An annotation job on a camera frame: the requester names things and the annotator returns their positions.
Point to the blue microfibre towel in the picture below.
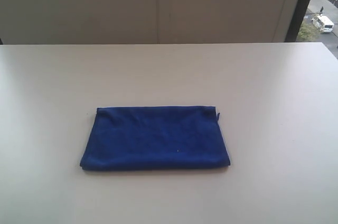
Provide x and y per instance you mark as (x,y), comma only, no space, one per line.
(155,138)

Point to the beige partition panel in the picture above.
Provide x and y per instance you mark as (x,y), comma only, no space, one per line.
(144,21)

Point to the white van outside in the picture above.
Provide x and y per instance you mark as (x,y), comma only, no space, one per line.
(323,23)

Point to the dark window frame post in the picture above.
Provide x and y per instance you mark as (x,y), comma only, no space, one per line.
(296,21)

